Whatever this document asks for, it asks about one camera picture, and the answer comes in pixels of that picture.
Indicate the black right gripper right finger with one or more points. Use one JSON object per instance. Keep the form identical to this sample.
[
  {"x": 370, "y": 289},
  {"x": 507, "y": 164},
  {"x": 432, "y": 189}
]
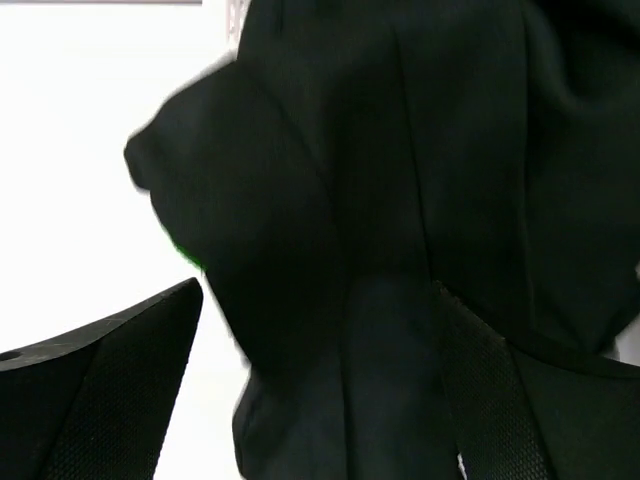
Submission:
[{"x": 527, "y": 407}]

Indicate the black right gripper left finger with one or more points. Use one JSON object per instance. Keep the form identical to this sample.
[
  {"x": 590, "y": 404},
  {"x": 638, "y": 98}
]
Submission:
[{"x": 95, "y": 402}]

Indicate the black pleated skirt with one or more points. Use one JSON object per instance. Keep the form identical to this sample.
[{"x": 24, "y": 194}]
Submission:
[{"x": 352, "y": 154}]

